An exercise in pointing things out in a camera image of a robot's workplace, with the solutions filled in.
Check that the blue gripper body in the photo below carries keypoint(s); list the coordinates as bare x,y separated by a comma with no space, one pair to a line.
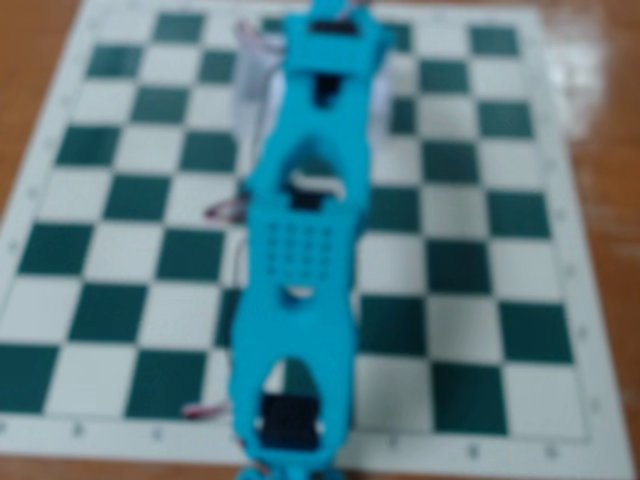
334,51

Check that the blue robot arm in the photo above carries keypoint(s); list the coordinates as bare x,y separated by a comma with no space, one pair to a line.
300,325

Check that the white rectangular open box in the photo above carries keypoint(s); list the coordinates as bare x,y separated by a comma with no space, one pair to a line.
255,95

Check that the green and cream chessboard mat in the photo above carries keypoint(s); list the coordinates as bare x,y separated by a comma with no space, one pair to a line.
475,210

